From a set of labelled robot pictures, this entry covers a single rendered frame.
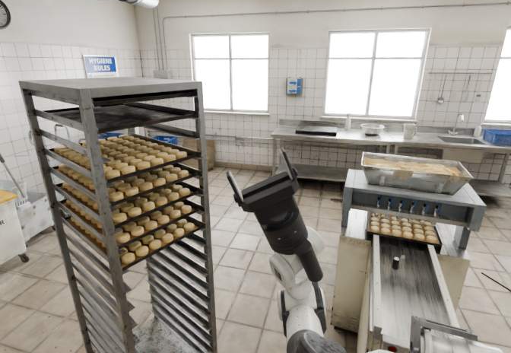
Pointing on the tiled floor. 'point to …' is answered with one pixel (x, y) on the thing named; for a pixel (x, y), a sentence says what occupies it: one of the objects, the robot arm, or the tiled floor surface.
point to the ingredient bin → (11, 230)
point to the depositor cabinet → (346, 245)
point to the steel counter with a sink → (480, 186)
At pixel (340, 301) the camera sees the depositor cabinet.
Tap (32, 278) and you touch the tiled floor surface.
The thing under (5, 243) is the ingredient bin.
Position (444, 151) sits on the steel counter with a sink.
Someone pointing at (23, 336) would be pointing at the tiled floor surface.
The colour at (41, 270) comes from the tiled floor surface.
